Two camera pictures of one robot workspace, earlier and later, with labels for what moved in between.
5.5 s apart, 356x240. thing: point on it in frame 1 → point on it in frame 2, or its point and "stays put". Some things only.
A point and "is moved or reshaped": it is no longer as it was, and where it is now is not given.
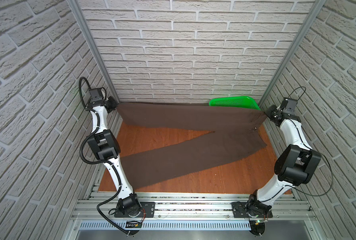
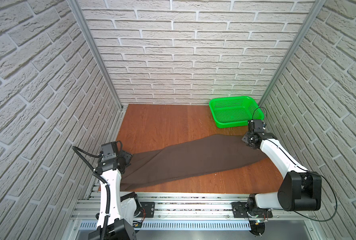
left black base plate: (148, 210) stays put
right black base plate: (239, 211) stays put
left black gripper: (114, 102) → (127, 154)
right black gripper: (270, 112) → (244, 138)
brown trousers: (234, 129) is moved or reshaped
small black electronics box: (133, 224) stays put
